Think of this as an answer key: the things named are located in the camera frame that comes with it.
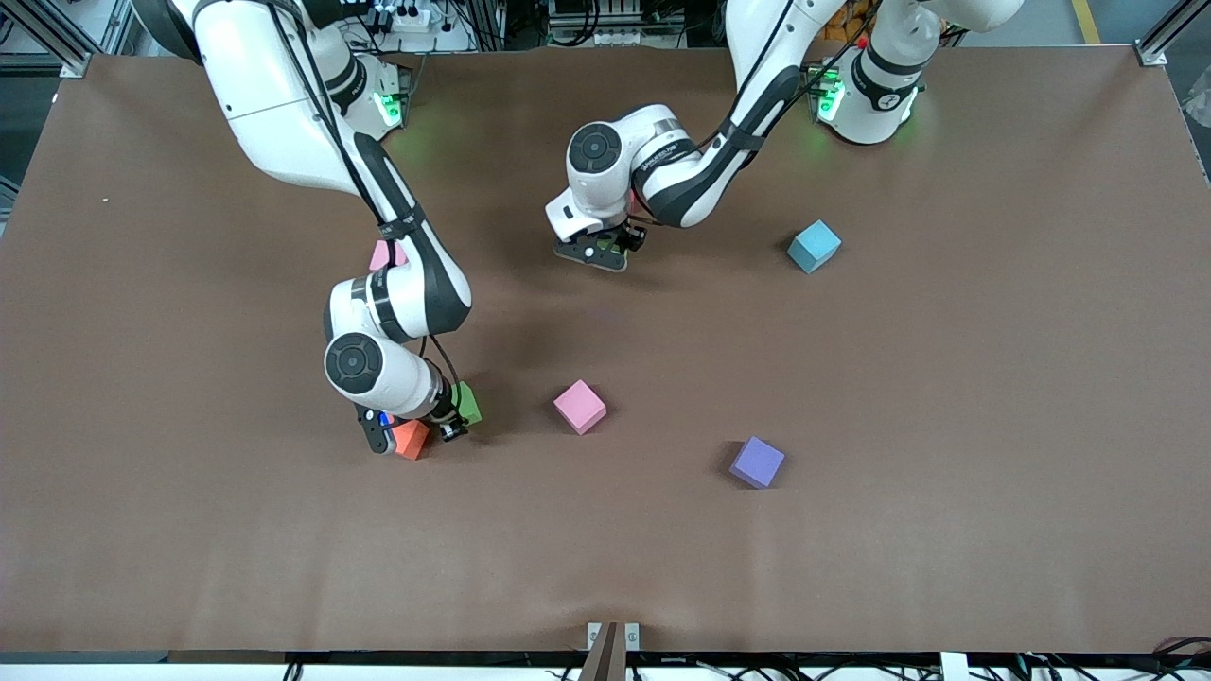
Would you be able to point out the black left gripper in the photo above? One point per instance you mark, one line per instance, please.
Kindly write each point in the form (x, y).
(631, 236)

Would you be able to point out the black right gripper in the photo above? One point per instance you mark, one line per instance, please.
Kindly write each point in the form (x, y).
(447, 422)

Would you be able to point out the green foam cube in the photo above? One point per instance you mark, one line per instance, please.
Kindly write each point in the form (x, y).
(611, 244)
(468, 404)

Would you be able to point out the orange foam cube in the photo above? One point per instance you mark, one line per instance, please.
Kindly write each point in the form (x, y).
(413, 442)

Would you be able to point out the purple foam cube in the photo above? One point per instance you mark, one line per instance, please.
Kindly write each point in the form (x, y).
(757, 463)

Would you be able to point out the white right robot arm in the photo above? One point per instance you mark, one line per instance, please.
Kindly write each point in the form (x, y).
(284, 113)

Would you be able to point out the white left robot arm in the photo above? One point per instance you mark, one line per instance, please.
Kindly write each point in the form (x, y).
(662, 132)

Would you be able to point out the light blue foam cube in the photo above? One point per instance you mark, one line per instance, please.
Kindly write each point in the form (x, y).
(814, 246)

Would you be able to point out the light pink foam cube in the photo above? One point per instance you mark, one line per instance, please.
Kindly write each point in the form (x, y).
(382, 255)

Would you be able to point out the grey equipment rack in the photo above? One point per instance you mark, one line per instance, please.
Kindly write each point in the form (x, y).
(605, 21)

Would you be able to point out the white power strip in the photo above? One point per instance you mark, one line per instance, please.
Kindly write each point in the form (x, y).
(414, 17)

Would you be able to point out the brown table cover sheet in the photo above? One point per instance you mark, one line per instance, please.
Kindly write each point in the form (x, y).
(851, 567)

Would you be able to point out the white label tag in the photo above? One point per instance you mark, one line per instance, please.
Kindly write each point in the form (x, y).
(953, 668)

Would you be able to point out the clear plastic bag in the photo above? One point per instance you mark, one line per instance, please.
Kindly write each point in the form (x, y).
(1200, 104)

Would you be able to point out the small metal edge bracket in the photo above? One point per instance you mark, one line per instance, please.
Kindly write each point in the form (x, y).
(593, 636)

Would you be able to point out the brown wedge post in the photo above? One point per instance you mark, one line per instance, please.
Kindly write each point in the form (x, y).
(605, 664)

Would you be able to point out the aluminium frame profile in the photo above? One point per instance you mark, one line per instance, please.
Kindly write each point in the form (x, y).
(1159, 43)
(57, 43)

